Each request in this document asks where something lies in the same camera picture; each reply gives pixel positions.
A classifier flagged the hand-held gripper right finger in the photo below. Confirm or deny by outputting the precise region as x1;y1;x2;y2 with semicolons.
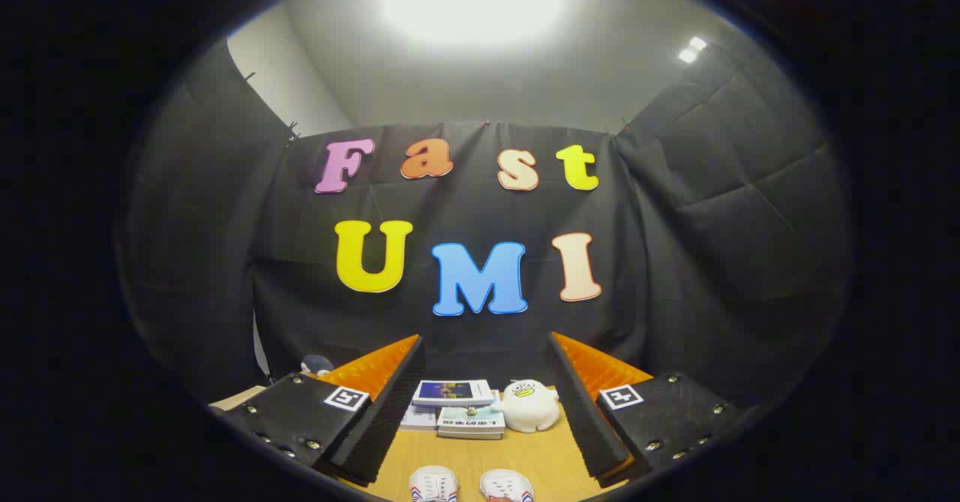
549;331;751;488

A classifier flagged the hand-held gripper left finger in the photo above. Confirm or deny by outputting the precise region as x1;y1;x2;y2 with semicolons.
217;335;427;486

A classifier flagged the white shoe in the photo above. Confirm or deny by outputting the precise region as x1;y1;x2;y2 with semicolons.
480;469;535;502
409;466;460;502

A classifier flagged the beige fabric storage box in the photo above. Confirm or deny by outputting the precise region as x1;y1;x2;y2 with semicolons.
208;386;267;413

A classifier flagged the thin white text book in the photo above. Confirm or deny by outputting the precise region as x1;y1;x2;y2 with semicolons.
400;404;440;432

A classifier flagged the white duck plush toy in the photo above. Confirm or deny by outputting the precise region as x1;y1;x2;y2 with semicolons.
491;379;561;434

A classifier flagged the blue cover book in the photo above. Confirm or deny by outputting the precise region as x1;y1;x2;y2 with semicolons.
412;380;496;408

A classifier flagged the teal cover book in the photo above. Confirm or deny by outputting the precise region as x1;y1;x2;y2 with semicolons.
436;391;506;434

